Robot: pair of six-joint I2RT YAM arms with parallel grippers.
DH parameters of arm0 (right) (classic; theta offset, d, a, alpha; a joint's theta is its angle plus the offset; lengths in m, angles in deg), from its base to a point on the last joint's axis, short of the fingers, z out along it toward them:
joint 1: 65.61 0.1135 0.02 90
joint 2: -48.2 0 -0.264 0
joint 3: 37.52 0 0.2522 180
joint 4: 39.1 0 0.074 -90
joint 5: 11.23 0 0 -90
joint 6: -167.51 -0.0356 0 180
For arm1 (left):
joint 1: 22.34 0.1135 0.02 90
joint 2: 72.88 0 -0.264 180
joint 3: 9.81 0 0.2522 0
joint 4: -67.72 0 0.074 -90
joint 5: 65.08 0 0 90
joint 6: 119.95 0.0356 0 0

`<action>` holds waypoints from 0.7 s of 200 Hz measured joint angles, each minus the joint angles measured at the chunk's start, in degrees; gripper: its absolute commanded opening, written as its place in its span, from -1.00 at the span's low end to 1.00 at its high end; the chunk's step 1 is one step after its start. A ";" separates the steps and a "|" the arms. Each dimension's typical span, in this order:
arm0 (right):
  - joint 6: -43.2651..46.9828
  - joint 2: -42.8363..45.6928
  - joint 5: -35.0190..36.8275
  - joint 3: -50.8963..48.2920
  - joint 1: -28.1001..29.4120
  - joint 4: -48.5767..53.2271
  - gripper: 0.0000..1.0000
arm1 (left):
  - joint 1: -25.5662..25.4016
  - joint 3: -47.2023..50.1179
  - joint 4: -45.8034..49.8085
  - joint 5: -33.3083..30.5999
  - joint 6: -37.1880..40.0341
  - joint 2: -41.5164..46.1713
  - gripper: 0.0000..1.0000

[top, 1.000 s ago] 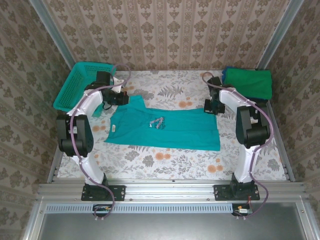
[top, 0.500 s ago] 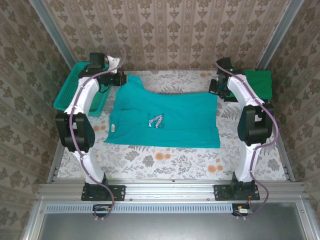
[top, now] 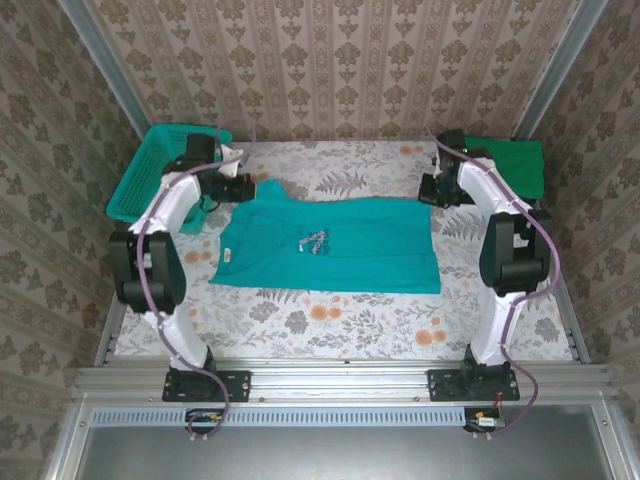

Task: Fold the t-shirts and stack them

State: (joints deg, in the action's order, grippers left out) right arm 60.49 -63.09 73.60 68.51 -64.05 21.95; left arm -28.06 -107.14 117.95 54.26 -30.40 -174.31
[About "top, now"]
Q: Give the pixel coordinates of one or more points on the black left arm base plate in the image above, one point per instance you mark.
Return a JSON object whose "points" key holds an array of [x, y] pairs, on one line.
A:
{"points": [[240, 385]]}

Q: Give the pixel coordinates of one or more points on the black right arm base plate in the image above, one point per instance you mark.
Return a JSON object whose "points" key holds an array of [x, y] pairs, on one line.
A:
{"points": [[442, 387]]}

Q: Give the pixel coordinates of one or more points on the grey metal sheet panel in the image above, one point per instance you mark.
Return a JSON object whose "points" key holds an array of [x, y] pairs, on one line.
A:
{"points": [[325, 455]]}

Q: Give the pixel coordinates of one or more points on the floral tablecloth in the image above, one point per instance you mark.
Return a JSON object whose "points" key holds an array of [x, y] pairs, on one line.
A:
{"points": [[350, 310]]}

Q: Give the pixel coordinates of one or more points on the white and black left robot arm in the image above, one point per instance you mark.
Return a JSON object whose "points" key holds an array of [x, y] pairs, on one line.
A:
{"points": [[180, 200]]}

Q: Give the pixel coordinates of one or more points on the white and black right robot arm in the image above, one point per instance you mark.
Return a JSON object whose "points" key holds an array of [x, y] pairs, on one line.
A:
{"points": [[480, 185]]}

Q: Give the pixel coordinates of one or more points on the green folded t-shirt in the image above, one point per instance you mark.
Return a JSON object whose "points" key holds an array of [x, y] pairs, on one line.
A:
{"points": [[520, 165]]}

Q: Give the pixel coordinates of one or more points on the teal t-shirt with print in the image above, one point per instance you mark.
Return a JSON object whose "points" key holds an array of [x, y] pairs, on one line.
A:
{"points": [[350, 250]]}

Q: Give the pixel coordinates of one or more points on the aluminium mounting rail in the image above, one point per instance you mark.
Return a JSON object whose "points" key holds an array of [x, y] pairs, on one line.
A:
{"points": [[340, 385]]}

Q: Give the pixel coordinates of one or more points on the teal plastic mesh basket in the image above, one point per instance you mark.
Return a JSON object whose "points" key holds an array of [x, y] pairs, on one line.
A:
{"points": [[145, 175]]}

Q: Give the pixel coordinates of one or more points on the aluminium frame post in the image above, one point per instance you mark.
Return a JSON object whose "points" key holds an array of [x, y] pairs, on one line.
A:
{"points": [[560, 65], [100, 55]]}

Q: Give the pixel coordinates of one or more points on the aluminium table side rail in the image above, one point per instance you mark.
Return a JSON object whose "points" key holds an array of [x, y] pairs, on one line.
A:
{"points": [[107, 340], [576, 335]]}

